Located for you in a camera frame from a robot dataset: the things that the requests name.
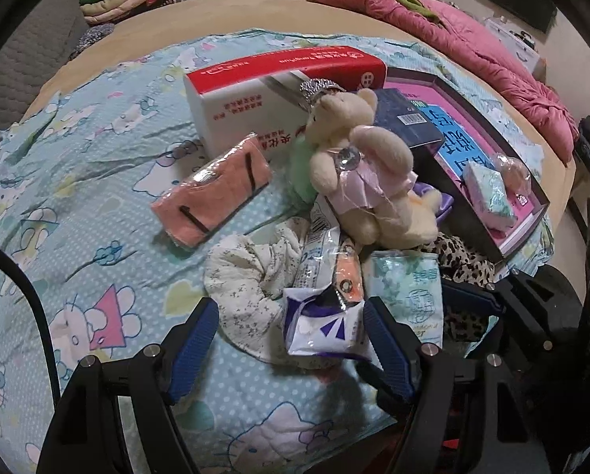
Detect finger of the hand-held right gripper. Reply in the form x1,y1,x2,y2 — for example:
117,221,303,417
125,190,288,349
440,279,504,327

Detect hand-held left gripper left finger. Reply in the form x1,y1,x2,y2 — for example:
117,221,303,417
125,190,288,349
37,297,221,474

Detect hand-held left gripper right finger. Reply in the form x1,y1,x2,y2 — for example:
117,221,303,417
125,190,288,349
362,297,543,474

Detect leopard print scrunchie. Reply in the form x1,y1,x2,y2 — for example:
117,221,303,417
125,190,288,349
430,234,498,341

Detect green and white tissue packet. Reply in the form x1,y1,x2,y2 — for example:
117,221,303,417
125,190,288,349
361,249,444,349

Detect white and purple packet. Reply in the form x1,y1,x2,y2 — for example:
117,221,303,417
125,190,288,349
282,284,376,362

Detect white floral scrunchie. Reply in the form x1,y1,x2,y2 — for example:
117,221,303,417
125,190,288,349
203,220,320,356

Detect teddy bear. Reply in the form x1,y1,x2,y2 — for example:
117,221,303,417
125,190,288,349
374,180,456,248
300,78,418,248

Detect peach towel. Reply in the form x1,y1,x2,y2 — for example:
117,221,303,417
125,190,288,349
151,132,272,250

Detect shallow box with pink inside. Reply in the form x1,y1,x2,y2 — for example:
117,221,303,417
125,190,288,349
384,66,552,262

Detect orange item in clear wrap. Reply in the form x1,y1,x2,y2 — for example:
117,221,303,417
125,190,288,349
334,239,366,308

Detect white printed plastic packet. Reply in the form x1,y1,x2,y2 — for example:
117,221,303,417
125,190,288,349
295,203,349,293

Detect light blue cartoon printed blanket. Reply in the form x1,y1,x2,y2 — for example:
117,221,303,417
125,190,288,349
0,27,552,474

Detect dark blue box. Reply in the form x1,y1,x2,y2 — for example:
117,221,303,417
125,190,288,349
371,88,444,151

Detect pink quilt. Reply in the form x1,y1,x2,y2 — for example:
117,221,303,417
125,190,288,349
307,0,579,166

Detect white drawer cabinet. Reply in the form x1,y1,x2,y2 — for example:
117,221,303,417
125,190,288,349
485,17,547,80

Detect red and white box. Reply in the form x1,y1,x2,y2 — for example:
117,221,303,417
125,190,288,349
184,44,387,164

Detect dark patterned cloth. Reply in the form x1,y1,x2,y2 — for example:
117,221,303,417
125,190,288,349
68,22,115,57

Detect grey quilted headboard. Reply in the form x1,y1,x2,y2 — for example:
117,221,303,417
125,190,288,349
0,0,88,149

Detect beige round bed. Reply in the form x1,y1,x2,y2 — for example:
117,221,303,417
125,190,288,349
16,0,579,277

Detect black cable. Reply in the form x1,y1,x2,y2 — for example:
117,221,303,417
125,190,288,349
0,237,61,410

